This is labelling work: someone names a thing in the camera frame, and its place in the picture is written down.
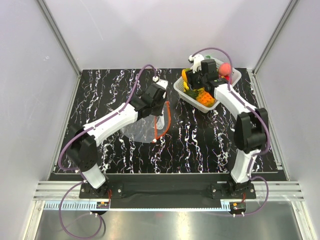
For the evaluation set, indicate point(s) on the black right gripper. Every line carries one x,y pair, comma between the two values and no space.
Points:
191,77

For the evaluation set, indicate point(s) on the clear zip top bag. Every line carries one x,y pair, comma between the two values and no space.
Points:
151,128

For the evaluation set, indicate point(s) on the red strawberry toy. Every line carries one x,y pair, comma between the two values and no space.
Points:
228,78

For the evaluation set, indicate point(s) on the aluminium frame rail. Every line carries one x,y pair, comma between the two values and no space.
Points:
279,191

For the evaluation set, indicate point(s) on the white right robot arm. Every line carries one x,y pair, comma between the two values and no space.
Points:
251,133

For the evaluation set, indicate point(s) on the yellow orange papaya toy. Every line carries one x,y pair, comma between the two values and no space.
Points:
184,78

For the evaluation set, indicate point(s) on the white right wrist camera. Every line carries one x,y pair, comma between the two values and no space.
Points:
196,61

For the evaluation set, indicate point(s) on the orange pineapple toy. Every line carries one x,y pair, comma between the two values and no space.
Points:
205,98

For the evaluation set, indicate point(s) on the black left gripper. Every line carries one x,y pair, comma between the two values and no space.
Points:
159,112

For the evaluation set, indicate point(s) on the white slotted cable duct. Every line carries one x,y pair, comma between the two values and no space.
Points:
79,205

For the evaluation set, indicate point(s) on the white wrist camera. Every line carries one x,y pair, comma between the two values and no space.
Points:
160,82
196,61

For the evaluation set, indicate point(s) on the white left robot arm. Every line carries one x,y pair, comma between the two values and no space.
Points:
82,149

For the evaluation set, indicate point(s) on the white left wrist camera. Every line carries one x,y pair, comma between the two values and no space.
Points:
160,82

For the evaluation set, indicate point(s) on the pink peach toy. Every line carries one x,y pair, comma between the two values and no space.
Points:
225,69

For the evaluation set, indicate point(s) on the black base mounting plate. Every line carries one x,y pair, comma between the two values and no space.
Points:
169,191

